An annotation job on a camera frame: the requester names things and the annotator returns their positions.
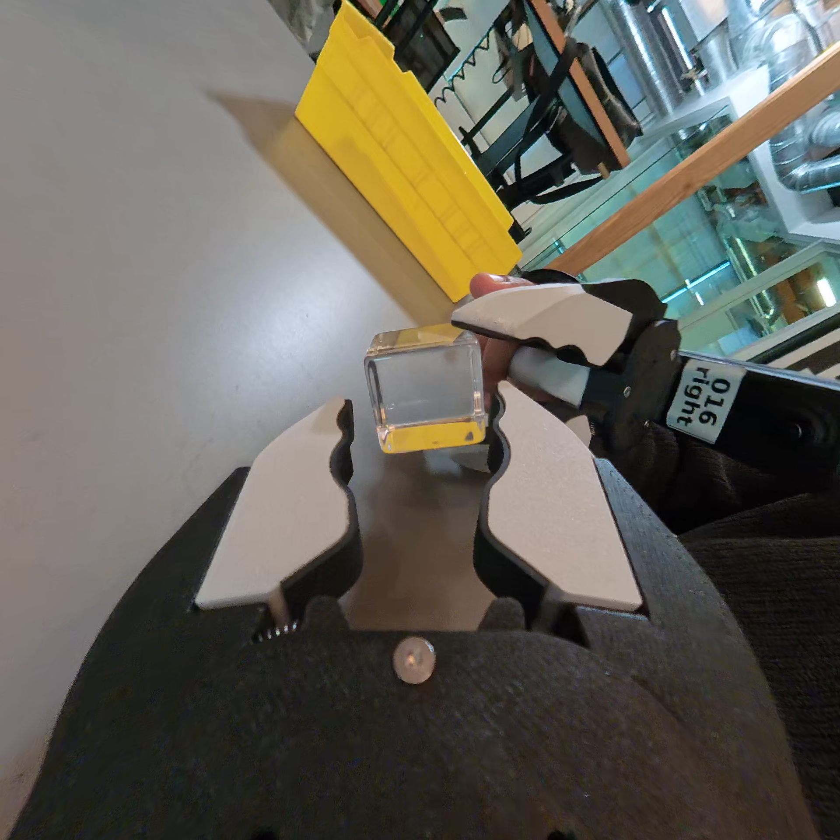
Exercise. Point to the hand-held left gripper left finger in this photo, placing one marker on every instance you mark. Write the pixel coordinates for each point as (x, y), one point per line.
(282, 512)

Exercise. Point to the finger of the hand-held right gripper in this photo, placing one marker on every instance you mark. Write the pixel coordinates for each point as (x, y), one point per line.
(551, 312)
(551, 377)

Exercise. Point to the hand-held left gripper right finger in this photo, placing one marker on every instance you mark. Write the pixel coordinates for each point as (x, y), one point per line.
(558, 512)

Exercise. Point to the clear acrylic cube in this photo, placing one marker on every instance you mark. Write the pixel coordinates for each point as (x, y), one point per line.
(426, 387)

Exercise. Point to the yellow storage bin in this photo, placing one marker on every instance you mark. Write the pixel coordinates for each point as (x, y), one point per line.
(407, 144)

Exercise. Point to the person's right forearm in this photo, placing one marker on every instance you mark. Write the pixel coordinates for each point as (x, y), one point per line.
(722, 485)

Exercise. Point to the person's right hand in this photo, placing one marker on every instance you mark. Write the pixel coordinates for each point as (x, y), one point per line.
(499, 361)

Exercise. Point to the wooden beam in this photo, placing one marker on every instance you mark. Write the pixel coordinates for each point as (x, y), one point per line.
(689, 164)

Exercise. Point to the wood-topped black frame table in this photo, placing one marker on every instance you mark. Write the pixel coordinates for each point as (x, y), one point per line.
(579, 82)

